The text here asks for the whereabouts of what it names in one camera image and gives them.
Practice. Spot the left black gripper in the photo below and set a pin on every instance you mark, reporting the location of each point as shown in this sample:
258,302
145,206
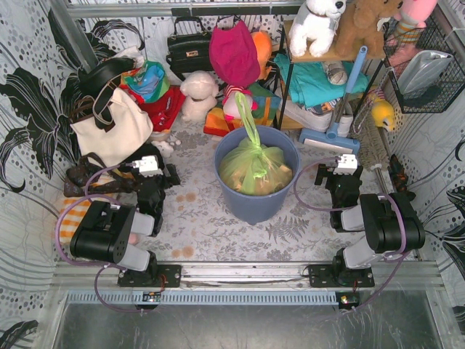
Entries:
168,176

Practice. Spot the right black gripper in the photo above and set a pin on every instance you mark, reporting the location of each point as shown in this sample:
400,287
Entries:
323,174

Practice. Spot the green plastic trash bag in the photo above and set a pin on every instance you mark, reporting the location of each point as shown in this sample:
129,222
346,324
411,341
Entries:
252,168

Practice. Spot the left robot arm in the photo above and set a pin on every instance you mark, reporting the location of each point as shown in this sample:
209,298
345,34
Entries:
104,233

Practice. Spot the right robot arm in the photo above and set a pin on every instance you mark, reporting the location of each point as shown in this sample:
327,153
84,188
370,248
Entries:
390,225

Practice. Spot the brown patterned bag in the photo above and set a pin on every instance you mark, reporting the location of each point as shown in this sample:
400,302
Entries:
91,176

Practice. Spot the white canvas tote bag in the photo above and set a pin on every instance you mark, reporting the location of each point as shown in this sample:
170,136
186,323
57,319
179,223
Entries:
130,129

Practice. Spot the blue-grey trash bin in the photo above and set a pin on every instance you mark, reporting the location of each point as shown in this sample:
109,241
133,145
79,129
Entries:
255,209

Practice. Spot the rainbow striped bag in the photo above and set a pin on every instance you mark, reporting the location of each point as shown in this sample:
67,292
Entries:
268,103

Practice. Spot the magenta fabric bag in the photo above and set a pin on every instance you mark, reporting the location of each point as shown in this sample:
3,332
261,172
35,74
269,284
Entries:
233,55

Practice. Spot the blue floor mop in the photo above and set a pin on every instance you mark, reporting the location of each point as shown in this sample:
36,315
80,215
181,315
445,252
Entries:
331,140

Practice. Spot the white folded bedding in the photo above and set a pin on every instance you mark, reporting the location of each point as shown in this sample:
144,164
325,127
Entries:
297,117

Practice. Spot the orange checkered cloth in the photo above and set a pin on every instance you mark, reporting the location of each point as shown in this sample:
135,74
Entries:
73,217

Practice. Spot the red cloth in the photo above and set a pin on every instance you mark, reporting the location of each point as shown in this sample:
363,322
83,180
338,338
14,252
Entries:
164,111

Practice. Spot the yellow plush duck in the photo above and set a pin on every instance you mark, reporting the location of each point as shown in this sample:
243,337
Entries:
382,111

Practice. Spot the teal folded cloth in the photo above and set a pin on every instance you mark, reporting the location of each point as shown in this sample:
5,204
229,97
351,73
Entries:
309,84

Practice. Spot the colourful printed cloth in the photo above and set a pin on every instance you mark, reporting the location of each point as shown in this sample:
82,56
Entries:
147,84

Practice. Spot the cream plush lamb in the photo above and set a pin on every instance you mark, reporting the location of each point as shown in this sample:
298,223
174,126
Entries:
200,91

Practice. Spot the silver foil pouch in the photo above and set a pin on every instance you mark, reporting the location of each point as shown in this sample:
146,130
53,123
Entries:
423,70

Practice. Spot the black leather handbag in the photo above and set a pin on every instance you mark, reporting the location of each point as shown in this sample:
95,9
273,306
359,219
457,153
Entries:
188,53

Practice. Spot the brown teddy bear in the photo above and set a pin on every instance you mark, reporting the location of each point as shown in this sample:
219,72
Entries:
360,24

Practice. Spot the orange plush toy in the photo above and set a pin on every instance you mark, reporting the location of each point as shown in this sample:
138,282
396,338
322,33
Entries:
263,44

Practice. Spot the white husky plush dog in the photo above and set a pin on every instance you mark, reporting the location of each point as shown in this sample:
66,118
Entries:
314,27

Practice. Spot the pink plush toy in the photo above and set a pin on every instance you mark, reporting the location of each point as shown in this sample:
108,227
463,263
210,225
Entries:
413,14

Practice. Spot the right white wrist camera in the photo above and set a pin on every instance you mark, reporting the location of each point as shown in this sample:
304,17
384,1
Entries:
346,164

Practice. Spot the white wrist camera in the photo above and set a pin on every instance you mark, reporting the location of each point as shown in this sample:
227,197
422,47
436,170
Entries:
346,164
147,166

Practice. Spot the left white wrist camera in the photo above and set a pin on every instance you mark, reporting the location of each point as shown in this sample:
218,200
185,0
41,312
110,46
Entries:
147,166

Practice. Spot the metal base rail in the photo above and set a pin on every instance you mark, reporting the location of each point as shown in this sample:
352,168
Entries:
412,275

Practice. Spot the black wire basket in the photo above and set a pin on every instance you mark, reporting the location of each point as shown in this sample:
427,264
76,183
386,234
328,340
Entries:
399,51

